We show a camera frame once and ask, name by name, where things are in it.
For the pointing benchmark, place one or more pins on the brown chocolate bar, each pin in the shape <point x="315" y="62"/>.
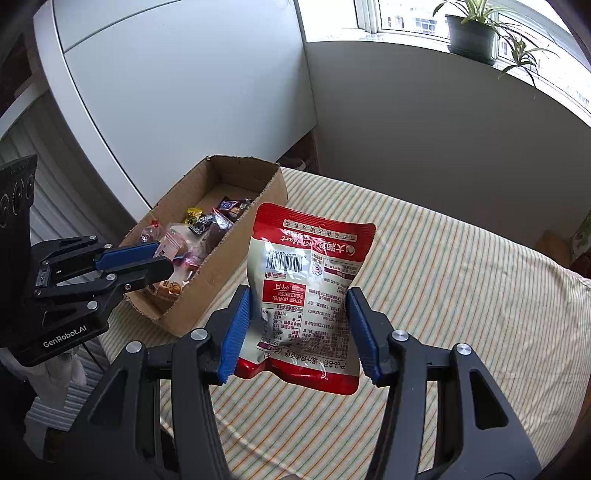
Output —
<point x="233" y="206"/>

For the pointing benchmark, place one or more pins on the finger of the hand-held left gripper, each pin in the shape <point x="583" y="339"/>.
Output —
<point x="143" y="272"/>
<point x="129" y="256"/>

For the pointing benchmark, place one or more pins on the white cabinet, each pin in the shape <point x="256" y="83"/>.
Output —
<point x="184" y="92"/>

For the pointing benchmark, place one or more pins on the small black snack packet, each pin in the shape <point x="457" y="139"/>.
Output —
<point x="202" y="226"/>

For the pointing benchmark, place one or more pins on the red and white snack pouch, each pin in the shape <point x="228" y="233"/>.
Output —
<point x="304" y="277"/>

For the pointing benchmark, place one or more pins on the clear red walnut date packet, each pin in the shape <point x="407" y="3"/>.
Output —
<point x="150" y="234"/>

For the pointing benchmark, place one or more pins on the potted green plant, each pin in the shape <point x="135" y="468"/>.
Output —
<point x="471" y="37"/>

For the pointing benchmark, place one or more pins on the brown cardboard box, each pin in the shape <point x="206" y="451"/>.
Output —
<point x="231" y="277"/>

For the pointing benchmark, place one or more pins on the striped tablecloth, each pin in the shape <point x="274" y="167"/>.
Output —
<point x="438" y="300"/>

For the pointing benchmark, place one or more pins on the grey slatted panel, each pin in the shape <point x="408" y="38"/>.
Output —
<point x="69" y="184"/>

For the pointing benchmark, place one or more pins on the window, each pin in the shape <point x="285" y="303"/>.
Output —
<point x="406" y="16"/>

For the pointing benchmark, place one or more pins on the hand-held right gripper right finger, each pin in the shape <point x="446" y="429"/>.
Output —
<point x="362" y="332"/>

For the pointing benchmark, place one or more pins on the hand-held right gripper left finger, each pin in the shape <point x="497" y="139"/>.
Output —
<point x="235" y="327"/>

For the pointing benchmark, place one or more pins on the small yellow snack packet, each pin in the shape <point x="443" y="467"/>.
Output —
<point x="194" y="216"/>

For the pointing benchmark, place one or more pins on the person's left hand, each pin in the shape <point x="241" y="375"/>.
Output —
<point x="62" y="374"/>

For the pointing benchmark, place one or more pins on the sliced bread packet pink print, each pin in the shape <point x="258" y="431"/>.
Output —
<point x="182" y="258"/>

